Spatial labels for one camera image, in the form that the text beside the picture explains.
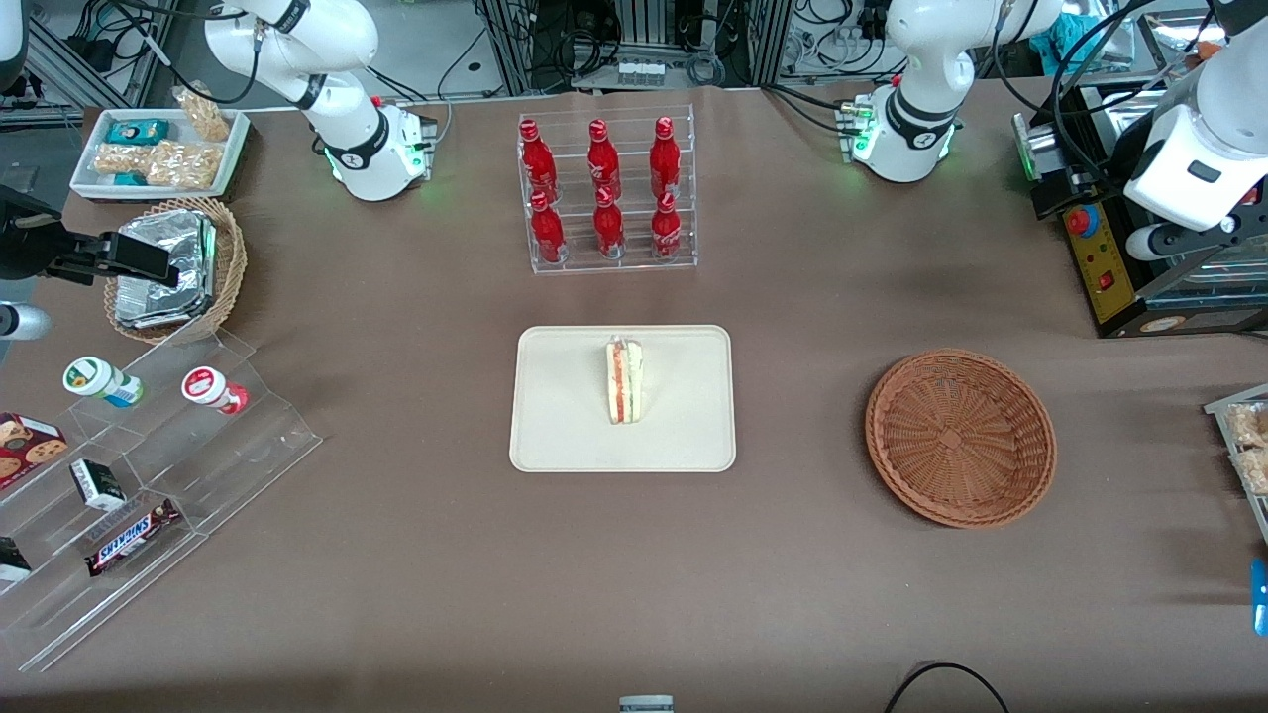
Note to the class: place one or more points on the white rectangular snack tray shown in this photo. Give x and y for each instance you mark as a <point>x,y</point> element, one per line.
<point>149,195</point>

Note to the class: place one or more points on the grey metal mount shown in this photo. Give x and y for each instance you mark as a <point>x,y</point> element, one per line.
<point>646,705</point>

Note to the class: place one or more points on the snickers chocolate bar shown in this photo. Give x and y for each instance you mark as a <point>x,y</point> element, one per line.
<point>131,538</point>

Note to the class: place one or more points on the aluminium foil container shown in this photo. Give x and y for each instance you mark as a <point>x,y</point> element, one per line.
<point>149,307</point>

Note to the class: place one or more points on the light tan wicker basket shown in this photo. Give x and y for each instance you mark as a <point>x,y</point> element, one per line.
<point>231,267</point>

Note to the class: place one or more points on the red lid yogurt cup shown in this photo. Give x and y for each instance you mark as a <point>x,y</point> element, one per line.
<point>210,388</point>

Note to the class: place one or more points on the red cookie box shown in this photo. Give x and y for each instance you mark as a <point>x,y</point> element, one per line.
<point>28,448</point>

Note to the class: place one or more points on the black yellow control box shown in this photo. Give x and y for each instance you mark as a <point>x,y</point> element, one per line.
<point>1139,319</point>

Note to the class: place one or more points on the red emergency stop button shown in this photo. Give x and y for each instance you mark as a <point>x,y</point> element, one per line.
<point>1081,220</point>

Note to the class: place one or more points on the blue plastic object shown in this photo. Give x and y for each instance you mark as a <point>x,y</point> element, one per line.
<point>1260,594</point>

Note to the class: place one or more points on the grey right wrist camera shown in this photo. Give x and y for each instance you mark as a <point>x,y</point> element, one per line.
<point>22,322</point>

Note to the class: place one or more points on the clear acrylic bottle rack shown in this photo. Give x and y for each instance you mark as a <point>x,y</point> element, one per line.
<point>627,149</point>

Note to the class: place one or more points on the brown round wicker basket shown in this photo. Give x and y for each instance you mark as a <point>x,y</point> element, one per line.
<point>961,436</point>

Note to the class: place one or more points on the silver device with green light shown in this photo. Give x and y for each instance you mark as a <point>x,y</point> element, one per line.
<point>1030,149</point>

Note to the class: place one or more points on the red cola bottle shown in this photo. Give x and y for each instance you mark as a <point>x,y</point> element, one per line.
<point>665,158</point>
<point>547,236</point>
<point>666,233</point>
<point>602,158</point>
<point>608,230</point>
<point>536,158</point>

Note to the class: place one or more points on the black and white carton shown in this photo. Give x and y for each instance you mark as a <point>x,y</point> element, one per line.
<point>12,560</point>
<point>97,485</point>

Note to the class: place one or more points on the green lid yogurt cup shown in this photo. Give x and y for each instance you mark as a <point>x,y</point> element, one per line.
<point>99,379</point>

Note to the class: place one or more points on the teal cloth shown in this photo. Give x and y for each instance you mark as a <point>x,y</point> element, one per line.
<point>1065,35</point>

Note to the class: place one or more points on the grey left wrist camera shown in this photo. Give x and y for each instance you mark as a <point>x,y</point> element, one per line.
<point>1149,243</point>

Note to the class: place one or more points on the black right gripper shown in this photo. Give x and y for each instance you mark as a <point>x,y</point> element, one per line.
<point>25,241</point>

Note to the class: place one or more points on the grey tray with snacks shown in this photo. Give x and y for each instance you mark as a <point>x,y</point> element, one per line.
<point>1220,406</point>

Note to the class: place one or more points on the clear bag of peanuts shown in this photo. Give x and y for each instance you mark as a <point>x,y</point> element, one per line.
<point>205,114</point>
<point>121,158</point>
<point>185,166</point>

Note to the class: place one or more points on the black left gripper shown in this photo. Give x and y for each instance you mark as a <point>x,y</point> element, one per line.
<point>1082,184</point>

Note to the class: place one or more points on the clear acrylic stepped shelf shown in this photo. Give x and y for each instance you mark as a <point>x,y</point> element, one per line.
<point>258,436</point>

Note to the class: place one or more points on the triangle sandwich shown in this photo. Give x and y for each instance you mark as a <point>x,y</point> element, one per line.
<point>624,381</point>

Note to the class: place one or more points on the aluminium frame rack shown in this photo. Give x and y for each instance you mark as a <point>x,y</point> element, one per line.
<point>768,40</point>

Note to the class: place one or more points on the beige plastic tray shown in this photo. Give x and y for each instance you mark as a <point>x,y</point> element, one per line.
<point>565,398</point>

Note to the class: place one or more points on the clear snack bag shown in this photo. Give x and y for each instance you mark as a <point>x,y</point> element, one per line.
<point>1248,426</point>
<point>1254,473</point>

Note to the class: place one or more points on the white power strip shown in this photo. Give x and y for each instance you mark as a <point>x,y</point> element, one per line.
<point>641,73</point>

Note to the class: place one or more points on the small teal snack packet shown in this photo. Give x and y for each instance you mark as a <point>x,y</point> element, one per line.
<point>131,179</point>

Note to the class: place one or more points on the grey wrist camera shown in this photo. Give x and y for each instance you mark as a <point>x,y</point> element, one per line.
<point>22,322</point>
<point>1149,243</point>

